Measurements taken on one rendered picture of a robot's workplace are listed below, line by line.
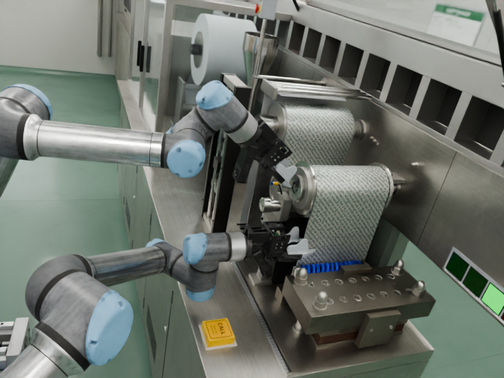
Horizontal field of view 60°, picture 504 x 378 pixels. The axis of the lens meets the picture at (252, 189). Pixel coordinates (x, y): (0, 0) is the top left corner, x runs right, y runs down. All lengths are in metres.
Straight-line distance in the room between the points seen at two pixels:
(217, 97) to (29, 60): 5.73
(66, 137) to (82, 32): 5.61
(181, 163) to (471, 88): 0.74
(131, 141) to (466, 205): 0.81
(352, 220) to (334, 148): 0.27
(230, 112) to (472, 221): 0.65
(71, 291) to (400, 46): 1.11
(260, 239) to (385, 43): 0.75
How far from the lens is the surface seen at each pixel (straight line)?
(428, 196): 1.29
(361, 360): 1.27
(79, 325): 0.82
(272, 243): 1.14
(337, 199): 1.20
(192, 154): 0.89
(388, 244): 1.44
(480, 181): 1.18
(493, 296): 1.18
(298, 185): 1.17
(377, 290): 1.29
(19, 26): 6.56
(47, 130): 0.96
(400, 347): 1.36
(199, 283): 1.15
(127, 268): 1.06
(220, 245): 1.09
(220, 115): 1.01
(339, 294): 1.22
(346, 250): 1.33
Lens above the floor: 1.76
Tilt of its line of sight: 27 degrees down
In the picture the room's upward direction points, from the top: 11 degrees clockwise
